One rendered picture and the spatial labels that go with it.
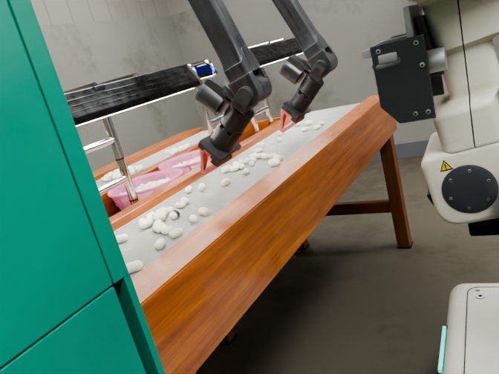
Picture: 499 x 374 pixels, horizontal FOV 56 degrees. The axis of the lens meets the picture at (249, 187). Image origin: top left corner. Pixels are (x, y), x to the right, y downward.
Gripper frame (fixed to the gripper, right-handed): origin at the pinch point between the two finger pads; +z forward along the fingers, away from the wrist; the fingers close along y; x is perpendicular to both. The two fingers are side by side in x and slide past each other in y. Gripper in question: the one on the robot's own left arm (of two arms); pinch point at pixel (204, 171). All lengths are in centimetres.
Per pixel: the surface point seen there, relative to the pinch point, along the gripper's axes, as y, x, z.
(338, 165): -54, 22, 2
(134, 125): -186, -122, 152
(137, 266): 27.9, 6.7, 7.6
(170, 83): -18.9, -27.2, -1.0
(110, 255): 47, 9, -14
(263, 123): -136, -25, 52
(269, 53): -84, -27, -1
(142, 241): 13.5, 0.2, 17.6
